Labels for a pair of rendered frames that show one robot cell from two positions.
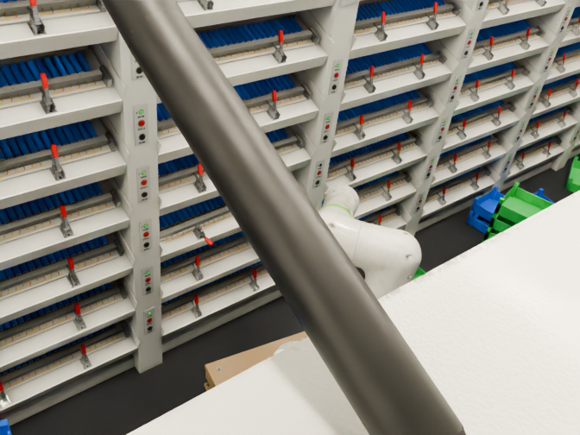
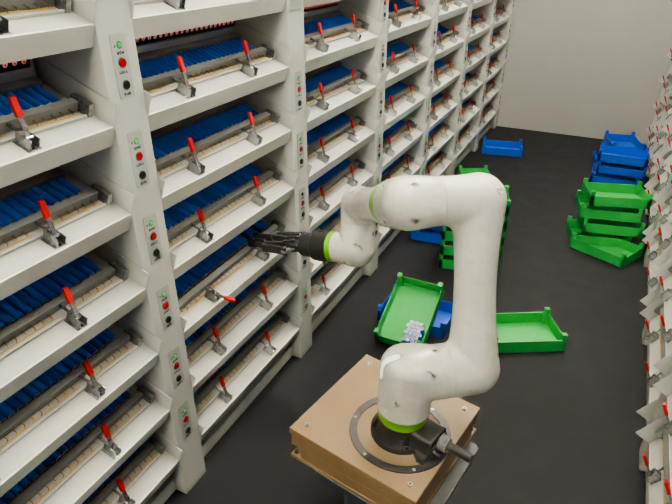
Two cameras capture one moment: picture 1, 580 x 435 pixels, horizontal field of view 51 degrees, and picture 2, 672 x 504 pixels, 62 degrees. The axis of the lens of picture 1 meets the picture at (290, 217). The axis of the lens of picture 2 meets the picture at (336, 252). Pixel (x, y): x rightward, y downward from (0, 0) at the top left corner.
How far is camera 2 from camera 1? 0.64 m
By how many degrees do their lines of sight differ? 19
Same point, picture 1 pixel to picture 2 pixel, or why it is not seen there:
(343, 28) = (296, 36)
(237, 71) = (217, 87)
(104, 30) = (79, 30)
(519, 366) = not seen: outside the picture
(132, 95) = (123, 119)
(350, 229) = (434, 182)
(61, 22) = (23, 22)
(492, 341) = not seen: outside the picture
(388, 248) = (479, 188)
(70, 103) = (53, 137)
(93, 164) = (92, 222)
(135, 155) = (138, 201)
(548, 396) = not seen: outside the picture
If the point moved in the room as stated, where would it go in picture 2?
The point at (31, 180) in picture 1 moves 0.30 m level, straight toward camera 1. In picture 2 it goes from (22, 256) to (107, 318)
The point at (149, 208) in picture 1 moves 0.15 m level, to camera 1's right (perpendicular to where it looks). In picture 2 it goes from (163, 270) to (225, 259)
